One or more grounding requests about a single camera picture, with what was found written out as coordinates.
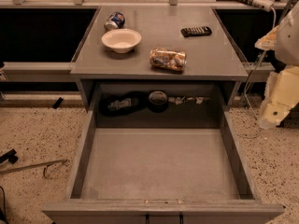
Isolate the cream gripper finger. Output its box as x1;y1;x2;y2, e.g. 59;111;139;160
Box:
255;26;278;50

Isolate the crushed orange soda can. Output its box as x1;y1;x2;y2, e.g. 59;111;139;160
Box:
149;48;187;73

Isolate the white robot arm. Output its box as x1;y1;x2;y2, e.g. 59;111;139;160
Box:
255;2;299;129

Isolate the grey cabinet with top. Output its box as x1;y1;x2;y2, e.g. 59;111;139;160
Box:
71;4;247;128

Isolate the blue soda can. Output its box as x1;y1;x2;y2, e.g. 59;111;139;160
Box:
104;12;125;31

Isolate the open grey top drawer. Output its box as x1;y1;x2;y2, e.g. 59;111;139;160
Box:
42;110;284;224

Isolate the black remote control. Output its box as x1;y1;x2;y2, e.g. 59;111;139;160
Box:
180;26;212;37

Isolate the white paper bowl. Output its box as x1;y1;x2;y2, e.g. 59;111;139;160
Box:
101;29;142;54

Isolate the small black floor block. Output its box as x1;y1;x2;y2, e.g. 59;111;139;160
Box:
52;97;64;109

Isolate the grey rail beam right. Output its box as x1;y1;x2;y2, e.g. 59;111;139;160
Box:
243;63;275;83

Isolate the grey rail beam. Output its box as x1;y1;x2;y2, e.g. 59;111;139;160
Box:
1;62;74;82
243;63;275;83

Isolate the grey rail beam left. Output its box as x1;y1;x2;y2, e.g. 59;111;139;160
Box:
1;62;74;82

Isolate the black bracket on floor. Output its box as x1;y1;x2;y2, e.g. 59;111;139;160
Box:
0;149;18;164

